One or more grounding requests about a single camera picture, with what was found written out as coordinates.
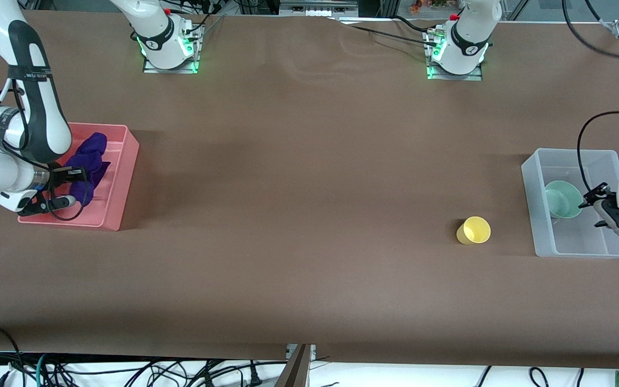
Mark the purple cloth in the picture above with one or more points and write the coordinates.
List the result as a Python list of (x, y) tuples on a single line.
[(89, 158)]

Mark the green bowl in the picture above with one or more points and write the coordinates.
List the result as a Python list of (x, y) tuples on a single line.
[(561, 200)]

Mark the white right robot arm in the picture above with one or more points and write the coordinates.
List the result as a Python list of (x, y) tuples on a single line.
[(35, 107)]

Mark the yellow cup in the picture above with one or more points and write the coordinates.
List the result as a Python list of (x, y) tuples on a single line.
[(476, 231)]

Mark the translucent plastic bin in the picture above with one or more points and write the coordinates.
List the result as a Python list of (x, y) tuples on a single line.
[(583, 236)]

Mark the pink plastic bin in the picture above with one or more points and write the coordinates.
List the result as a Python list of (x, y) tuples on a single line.
[(110, 177)]

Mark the brown table cover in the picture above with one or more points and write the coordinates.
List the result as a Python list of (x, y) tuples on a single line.
[(309, 215)]

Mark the orange object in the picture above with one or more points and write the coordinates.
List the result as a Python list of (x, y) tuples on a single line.
[(430, 4)]

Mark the white power strip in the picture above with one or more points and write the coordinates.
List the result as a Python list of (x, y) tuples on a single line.
[(317, 8)]

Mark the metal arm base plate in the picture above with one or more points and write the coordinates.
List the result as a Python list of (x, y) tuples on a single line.
[(454, 75), (172, 65)]

